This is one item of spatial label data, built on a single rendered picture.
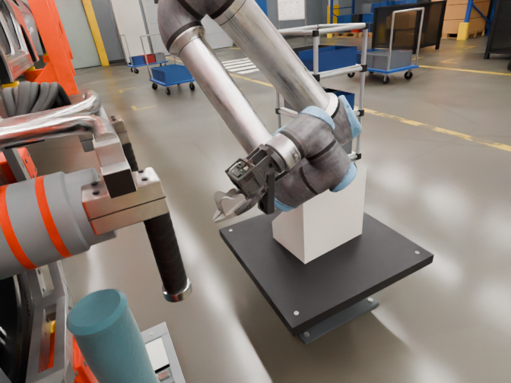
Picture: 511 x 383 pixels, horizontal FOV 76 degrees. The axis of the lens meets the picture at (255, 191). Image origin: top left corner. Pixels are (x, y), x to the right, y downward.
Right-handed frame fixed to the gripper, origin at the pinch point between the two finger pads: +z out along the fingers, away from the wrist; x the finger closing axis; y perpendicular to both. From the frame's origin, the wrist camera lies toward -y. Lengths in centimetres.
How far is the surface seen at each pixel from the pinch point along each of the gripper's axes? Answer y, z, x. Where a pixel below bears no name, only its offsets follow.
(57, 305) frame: 9.7, 36.9, -3.5
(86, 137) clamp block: 30.9, 8.8, -9.2
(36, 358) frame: 11.4, 40.6, 8.3
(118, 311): 15.4, 21.8, 19.6
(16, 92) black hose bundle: 43.6, 11.5, -8.2
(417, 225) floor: -115, -82, -22
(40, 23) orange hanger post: 55, -13, -359
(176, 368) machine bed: -47, 43, -15
